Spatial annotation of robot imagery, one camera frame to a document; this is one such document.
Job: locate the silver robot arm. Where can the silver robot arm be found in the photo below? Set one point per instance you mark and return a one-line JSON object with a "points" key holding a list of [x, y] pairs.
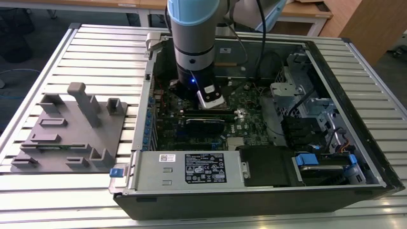
{"points": [[194, 43]]}

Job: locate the black graphics card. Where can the black graphics card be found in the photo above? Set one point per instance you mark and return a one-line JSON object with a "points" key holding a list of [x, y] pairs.
{"points": [[207, 127]]}

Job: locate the green motherboard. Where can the green motherboard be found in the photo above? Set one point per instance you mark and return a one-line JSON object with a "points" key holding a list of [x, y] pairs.
{"points": [[251, 119]]}

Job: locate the silver chipset heatsink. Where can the silver chipset heatsink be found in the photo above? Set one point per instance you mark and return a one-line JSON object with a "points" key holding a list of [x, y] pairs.
{"points": [[235, 141]]}

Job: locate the white barcode sticker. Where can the white barcode sticker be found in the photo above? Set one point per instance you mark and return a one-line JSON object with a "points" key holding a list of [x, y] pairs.
{"points": [[167, 158]]}

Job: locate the black rating label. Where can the black rating label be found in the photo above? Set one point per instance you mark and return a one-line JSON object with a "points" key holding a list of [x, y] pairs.
{"points": [[204, 168]]}

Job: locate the silver power supply unit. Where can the silver power supply unit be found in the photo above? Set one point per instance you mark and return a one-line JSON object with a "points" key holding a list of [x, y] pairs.
{"points": [[146, 174]]}

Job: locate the grey parts rack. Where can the grey parts rack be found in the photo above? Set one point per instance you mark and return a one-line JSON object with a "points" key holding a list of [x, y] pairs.
{"points": [[79, 136]]}

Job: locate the black disk bay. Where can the black disk bay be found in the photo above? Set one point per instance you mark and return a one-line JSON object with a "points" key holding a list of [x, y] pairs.
{"points": [[302, 131]]}

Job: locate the black fan shroud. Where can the black fan shroud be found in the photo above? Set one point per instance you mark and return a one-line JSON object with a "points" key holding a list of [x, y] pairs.
{"points": [[267, 167]]}

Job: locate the blue power supply latch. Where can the blue power supply latch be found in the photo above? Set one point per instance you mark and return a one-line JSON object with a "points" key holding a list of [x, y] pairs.
{"points": [[116, 173]]}

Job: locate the hard disk in blue carrier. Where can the hard disk in blue carrier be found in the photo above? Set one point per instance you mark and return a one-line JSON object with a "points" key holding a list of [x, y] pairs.
{"points": [[307, 159]]}

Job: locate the green RAM stick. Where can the green RAM stick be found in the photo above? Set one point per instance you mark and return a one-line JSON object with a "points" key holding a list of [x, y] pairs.
{"points": [[53, 147]]}

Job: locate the black PC case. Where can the black PC case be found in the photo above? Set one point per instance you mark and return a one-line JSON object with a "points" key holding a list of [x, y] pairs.
{"points": [[222, 207]]}

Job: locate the blue plastic clip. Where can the blue plastic clip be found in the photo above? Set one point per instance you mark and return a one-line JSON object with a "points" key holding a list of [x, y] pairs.
{"points": [[352, 159]]}

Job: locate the wooden cabinet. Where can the wooden cabinet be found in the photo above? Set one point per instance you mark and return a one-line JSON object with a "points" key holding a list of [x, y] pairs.
{"points": [[375, 23]]}

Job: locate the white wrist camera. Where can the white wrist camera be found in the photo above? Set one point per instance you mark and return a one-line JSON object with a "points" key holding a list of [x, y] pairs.
{"points": [[211, 102]]}

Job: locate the silver metal bracket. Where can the silver metal bracket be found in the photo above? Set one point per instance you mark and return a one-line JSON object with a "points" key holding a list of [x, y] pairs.
{"points": [[286, 90]]}

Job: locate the wooden desk white frame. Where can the wooden desk white frame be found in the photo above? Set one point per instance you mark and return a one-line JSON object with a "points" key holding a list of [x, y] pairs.
{"points": [[304, 12]]}

